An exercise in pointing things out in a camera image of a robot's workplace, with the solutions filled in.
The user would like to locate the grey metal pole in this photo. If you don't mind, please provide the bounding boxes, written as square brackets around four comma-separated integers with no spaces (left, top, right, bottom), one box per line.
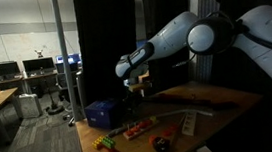
[50,0,83,122]

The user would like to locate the black office chair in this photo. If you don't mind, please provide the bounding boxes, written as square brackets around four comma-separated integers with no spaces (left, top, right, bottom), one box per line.
[56,73,80,127]

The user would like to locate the dark wooden plank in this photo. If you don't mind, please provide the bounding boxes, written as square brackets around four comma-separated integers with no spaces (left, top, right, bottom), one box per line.
[143,93,238,111]

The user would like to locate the blue cardboard box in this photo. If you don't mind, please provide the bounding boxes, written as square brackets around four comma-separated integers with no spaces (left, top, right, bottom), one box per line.
[84,99,121,129]

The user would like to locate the yellow green lego blocks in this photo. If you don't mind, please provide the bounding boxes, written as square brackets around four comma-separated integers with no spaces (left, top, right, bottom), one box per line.
[91,135,116,149]

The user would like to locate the black round tape measure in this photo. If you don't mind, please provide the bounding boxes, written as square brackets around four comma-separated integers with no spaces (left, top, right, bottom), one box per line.
[149,136,171,152]

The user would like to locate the white computer case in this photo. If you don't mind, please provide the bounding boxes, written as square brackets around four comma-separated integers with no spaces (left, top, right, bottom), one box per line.
[19,94,42,119]

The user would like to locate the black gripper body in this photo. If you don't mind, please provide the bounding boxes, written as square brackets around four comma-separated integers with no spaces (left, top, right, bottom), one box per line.
[123,63,148,86]

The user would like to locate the black curtain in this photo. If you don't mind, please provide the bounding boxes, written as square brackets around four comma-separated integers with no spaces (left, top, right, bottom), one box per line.
[73,0,136,104]

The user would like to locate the wooden stick with red discs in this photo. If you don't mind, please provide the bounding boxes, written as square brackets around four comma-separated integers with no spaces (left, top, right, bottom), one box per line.
[148,124,178,144]

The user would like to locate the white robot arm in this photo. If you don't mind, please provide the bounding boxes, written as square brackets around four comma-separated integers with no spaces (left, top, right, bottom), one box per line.
[115,5,272,80]

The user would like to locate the wooden side desk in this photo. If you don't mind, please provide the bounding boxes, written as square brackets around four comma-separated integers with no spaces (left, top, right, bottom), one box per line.
[0,88,22,144]

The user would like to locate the right black monitor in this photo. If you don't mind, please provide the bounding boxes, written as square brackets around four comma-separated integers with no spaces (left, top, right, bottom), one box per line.
[23,57,55,72]

